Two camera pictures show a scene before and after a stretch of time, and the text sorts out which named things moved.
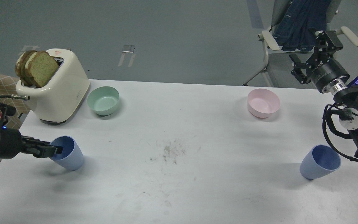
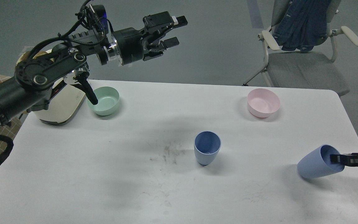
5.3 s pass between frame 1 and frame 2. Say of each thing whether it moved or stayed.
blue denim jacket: stayed
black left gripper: moved
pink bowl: stayed
